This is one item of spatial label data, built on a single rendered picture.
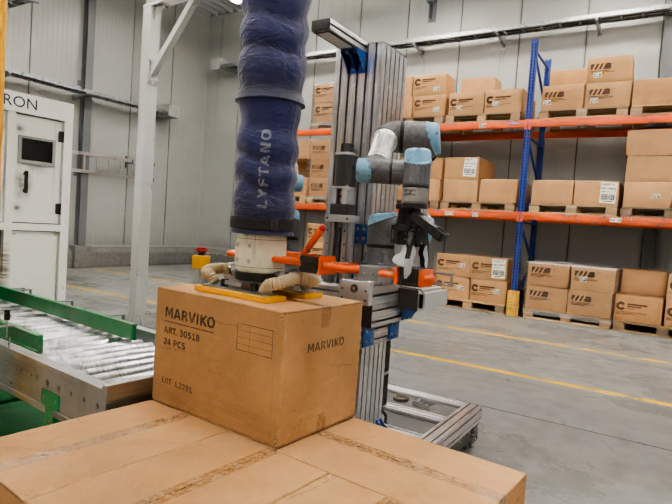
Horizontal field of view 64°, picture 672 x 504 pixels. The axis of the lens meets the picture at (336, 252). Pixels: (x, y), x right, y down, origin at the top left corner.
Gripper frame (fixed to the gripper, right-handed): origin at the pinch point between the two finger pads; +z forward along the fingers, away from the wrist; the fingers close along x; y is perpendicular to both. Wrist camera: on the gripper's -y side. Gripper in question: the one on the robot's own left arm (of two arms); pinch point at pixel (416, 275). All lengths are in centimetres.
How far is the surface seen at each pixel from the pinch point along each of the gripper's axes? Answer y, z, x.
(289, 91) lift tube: 49, -55, 3
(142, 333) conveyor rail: 172, 49, -31
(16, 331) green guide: 191, 45, 23
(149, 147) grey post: 374, -76, -167
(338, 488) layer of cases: 4, 53, 26
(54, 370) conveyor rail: 131, 48, 35
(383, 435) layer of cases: 14, 53, -12
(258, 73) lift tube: 55, -60, 11
